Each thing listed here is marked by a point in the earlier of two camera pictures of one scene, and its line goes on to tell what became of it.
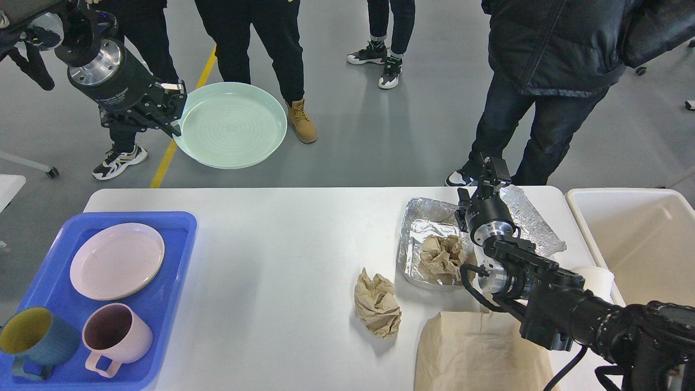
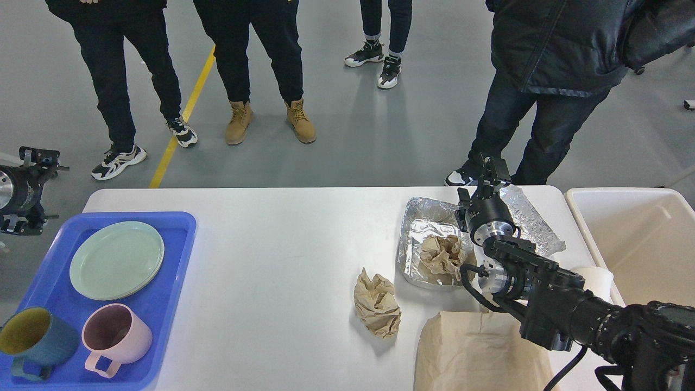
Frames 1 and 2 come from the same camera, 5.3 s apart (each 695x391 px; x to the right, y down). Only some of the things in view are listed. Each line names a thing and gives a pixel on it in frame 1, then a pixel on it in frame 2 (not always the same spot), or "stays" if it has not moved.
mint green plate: (232, 125) to (117, 260)
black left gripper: (128, 97) to (20, 190)
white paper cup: (598, 279) stays
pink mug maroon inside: (112, 330) stays
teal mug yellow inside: (34, 333) stays
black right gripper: (484, 215) stays
